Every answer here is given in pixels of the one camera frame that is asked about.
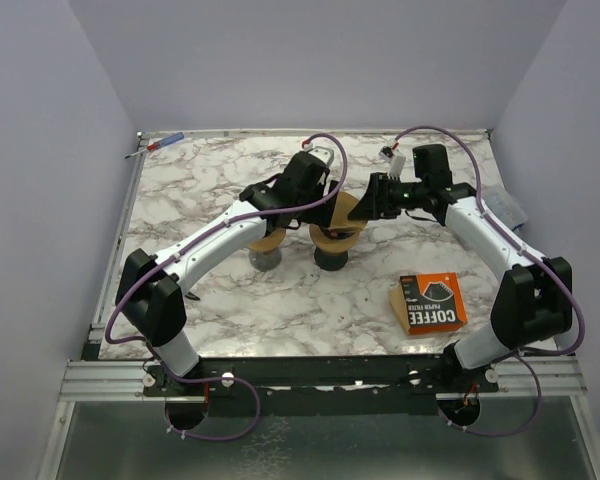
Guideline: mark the red blue screwdriver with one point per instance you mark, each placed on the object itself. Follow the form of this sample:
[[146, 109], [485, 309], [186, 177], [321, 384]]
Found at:
[[162, 143]]

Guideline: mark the brown paper coffee filter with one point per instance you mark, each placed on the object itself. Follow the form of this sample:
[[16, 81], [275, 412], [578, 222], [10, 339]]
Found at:
[[345, 203]]

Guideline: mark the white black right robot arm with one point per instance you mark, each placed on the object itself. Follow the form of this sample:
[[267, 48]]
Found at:
[[532, 302]]

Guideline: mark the clear grey glass carafe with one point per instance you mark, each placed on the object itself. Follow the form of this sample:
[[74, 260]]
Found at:
[[265, 261]]

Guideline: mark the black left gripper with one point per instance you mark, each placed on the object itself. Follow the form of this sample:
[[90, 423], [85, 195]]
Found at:
[[320, 215]]

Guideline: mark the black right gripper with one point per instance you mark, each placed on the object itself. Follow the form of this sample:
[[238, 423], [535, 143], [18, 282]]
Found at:
[[376, 202]]

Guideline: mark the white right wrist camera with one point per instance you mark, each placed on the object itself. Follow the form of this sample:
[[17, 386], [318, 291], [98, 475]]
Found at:
[[396, 159]]

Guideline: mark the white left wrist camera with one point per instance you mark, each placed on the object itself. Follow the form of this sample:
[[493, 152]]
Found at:
[[324, 154]]

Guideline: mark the blue ribbed dripper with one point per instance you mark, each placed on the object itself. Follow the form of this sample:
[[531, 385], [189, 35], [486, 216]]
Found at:
[[339, 234]]

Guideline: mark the clear plastic parts box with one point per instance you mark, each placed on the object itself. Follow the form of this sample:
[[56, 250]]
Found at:
[[504, 206]]

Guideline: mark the wooden ring coaster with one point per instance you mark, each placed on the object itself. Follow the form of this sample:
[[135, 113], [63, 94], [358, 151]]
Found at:
[[268, 243], [320, 241]]

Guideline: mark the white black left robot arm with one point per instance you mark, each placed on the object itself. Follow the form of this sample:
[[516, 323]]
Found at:
[[152, 287]]

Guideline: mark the orange coffee filter box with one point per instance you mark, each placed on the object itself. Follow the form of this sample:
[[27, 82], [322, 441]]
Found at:
[[426, 304]]

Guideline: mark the black scissors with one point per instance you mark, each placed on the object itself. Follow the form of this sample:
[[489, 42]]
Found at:
[[192, 296]]

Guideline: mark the red and black carafe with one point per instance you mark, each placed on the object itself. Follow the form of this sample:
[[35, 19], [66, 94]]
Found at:
[[330, 261]]

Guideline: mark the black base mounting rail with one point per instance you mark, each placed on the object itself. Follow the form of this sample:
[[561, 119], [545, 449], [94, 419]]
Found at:
[[319, 385]]

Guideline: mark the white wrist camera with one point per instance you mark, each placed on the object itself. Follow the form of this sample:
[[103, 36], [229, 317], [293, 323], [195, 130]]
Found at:
[[396, 159], [324, 154]]

